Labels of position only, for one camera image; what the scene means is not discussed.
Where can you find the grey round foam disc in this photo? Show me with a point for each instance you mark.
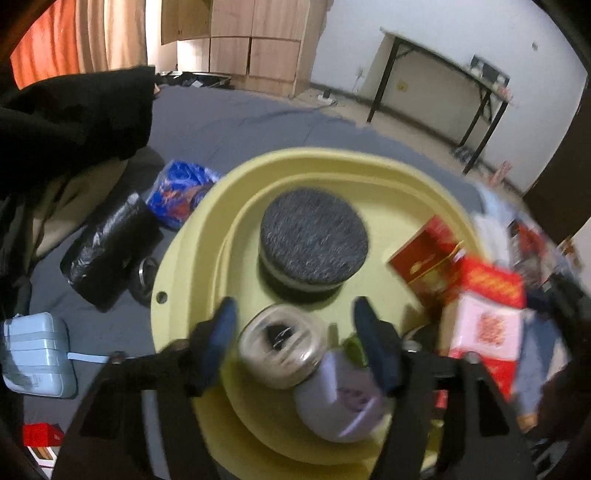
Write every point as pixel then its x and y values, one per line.
pixel 314 235

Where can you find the black garbage bag roll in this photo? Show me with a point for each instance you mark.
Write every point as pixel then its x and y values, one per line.
pixel 106 249

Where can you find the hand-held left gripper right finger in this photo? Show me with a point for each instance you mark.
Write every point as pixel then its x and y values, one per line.
pixel 375 348

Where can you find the wooden wardrobe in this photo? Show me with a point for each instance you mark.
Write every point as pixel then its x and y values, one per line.
pixel 272 46

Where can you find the dark door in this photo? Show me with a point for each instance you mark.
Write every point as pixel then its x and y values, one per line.
pixel 563 175

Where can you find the small red cigarette box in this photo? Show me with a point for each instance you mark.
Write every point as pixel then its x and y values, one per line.
pixel 41 434

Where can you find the beige cloth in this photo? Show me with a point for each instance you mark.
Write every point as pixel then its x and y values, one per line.
pixel 74 198

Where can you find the yellow plastic basin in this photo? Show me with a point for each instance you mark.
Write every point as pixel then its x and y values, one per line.
pixel 207 240

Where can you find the metal jar lid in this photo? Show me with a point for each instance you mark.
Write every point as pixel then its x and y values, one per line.
pixel 143 279

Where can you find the white purple cup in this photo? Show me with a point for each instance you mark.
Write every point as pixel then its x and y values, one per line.
pixel 332 401

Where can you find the orange beige curtain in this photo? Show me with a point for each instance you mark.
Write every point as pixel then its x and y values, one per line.
pixel 46 41

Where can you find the black desktop device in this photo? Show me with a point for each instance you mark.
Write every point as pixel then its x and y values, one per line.
pixel 489 69

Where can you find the black jacket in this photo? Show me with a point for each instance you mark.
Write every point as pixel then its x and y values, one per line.
pixel 69 115

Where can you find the blue snack packet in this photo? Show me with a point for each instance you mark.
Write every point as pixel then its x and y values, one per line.
pixel 175 194

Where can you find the light blue case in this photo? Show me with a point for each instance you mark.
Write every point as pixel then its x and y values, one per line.
pixel 37 350

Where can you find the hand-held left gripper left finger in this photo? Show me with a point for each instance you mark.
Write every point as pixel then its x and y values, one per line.
pixel 220 334

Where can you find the red white cigarette box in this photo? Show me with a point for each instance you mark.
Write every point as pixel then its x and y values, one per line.
pixel 485 332

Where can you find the red gold cigarette box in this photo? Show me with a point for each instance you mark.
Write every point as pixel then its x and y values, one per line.
pixel 415 263

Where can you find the small white cigarette box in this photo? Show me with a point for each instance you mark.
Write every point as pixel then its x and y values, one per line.
pixel 41 456

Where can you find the black-legged folding table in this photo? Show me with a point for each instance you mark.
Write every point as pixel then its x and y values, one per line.
pixel 438 55

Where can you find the glass jar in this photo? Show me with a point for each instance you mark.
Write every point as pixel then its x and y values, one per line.
pixel 281 346

